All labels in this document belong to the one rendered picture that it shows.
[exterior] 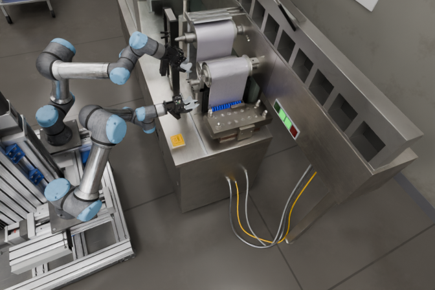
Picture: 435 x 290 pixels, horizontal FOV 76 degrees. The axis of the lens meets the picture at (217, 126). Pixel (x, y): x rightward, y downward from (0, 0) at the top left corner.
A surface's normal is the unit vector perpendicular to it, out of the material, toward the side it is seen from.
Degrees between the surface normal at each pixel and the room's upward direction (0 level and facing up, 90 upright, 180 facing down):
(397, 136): 90
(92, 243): 0
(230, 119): 0
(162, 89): 0
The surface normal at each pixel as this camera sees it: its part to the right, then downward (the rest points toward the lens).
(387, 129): -0.92, 0.24
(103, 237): 0.09, -0.61
